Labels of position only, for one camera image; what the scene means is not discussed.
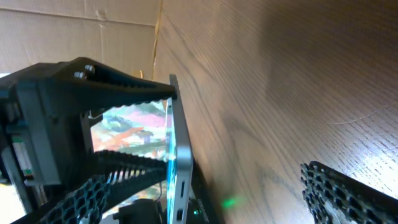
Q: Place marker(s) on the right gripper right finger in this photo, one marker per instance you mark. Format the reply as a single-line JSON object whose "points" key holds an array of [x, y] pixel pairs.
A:
{"points": [[333, 197]]}

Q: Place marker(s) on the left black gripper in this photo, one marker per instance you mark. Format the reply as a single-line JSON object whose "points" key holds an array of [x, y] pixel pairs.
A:
{"points": [[47, 105]]}

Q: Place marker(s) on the blue screen Galaxy smartphone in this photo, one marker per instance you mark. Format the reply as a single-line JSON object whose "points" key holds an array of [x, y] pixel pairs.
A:
{"points": [[149, 132]]}

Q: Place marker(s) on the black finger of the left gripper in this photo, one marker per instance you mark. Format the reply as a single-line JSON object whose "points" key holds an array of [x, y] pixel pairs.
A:
{"points": [[126, 174]]}

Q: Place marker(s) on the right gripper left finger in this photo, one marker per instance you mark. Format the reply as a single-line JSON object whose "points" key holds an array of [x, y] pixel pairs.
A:
{"points": [[86, 204]]}

